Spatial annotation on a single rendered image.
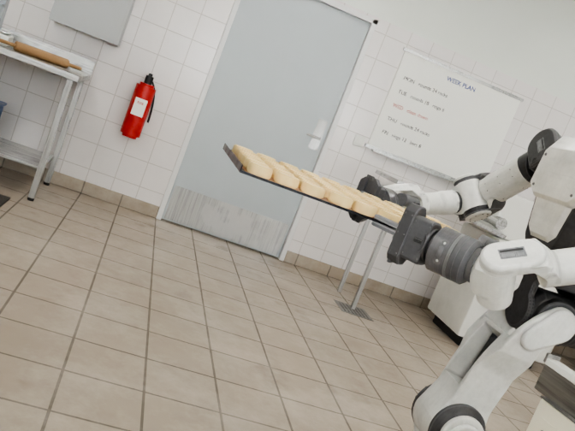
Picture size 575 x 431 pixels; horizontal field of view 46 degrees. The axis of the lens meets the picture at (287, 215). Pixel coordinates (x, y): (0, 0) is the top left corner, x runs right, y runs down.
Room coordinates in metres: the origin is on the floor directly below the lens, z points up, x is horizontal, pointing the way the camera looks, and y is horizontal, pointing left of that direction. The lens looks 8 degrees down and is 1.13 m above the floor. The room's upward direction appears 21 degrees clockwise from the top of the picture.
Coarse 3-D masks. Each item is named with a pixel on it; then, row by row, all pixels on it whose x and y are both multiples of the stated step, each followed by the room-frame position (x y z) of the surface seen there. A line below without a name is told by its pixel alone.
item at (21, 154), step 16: (16, 32) 4.89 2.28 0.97; (0, 48) 4.22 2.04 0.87; (48, 48) 4.95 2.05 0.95; (32, 64) 4.27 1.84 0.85; (48, 64) 4.31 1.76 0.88; (80, 64) 5.00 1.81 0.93; (80, 80) 4.49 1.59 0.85; (64, 96) 4.36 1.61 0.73; (64, 128) 4.96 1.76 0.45; (0, 144) 4.62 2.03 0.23; (16, 144) 4.85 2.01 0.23; (48, 144) 4.36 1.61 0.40; (16, 160) 4.35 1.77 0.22; (32, 160) 4.50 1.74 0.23; (48, 160) 4.72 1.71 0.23; (48, 176) 4.96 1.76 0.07; (32, 192) 4.36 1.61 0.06
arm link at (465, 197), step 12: (468, 180) 2.01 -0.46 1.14; (432, 192) 1.99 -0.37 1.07; (444, 192) 2.00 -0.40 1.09; (456, 192) 2.01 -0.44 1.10; (468, 192) 2.00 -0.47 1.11; (480, 192) 2.00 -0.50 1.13; (432, 204) 1.96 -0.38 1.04; (444, 204) 1.98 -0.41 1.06; (456, 204) 1.99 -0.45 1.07; (468, 204) 1.99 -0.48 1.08; (480, 204) 1.97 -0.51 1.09
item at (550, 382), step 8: (544, 360) 1.19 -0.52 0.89; (552, 360) 1.18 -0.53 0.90; (544, 368) 1.18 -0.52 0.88; (552, 368) 1.17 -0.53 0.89; (560, 368) 1.15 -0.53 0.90; (568, 368) 1.17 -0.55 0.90; (544, 376) 1.18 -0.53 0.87; (552, 376) 1.16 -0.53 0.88; (560, 376) 1.15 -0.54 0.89; (568, 376) 1.13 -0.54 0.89; (536, 384) 1.18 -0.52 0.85; (544, 384) 1.17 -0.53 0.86; (552, 384) 1.16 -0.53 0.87; (560, 384) 1.14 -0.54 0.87; (568, 384) 1.13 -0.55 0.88; (544, 392) 1.16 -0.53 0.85; (552, 392) 1.15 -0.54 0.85; (560, 392) 1.13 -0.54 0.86; (568, 392) 1.12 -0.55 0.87; (552, 400) 1.14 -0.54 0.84; (560, 400) 1.13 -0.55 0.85; (568, 400) 1.11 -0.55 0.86; (560, 408) 1.12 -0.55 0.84; (568, 408) 1.11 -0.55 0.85
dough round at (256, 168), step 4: (248, 164) 1.31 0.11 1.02; (252, 164) 1.30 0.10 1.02; (256, 164) 1.29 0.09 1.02; (260, 164) 1.32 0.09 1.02; (248, 168) 1.30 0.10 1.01; (252, 168) 1.29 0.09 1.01; (256, 168) 1.29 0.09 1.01; (260, 168) 1.29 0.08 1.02; (264, 168) 1.29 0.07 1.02; (268, 168) 1.30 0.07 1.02; (252, 172) 1.29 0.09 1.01; (256, 172) 1.29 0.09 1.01; (260, 172) 1.29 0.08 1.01; (264, 172) 1.29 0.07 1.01; (268, 172) 1.30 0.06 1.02; (272, 172) 1.31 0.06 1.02; (260, 176) 1.29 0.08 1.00; (264, 176) 1.29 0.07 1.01; (268, 176) 1.30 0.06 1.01
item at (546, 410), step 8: (544, 400) 1.15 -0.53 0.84; (536, 408) 1.15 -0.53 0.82; (544, 408) 1.14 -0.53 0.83; (552, 408) 1.12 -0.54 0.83; (536, 416) 1.14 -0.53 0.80; (544, 416) 1.13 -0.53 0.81; (552, 416) 1.12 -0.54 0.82; (560, 416) 1.10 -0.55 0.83; (568, 416) 1.09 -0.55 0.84; (536, 424) 1.14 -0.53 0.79; (544, 424) 1.12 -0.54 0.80; (552, 424) 1.11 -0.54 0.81; (560, 424) 1.10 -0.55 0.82; (568, 424) 1.08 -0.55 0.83
